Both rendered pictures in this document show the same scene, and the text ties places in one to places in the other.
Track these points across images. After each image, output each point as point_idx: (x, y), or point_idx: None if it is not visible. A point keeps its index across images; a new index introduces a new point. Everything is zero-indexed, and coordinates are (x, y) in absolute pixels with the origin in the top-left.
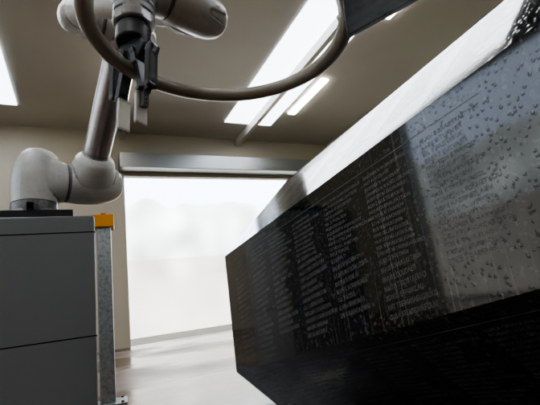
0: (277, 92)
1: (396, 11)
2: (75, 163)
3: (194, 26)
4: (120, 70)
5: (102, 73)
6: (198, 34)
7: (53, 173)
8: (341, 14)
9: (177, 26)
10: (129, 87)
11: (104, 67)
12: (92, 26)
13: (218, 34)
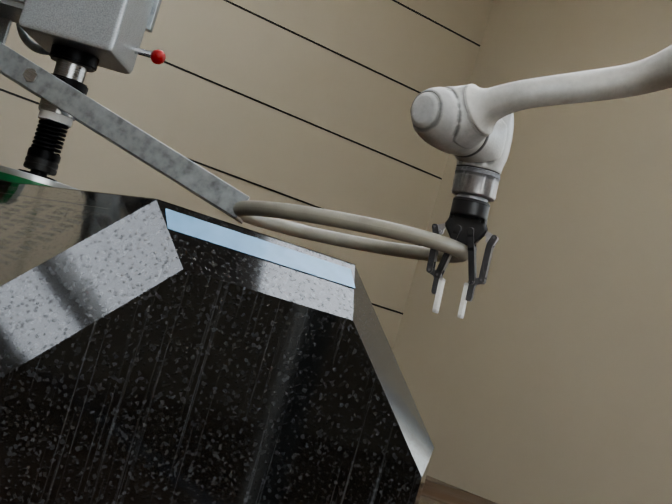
0: (320, 224)
1: (196, 193)
2: None
3: (438, 149)
4: (461, 260)
5: None
6: (440, 146)
7: None
8: (243, 217)
9: (457, 153)
10: (468, 265)
11: None
12: (440, 259)
13: (421, 132)
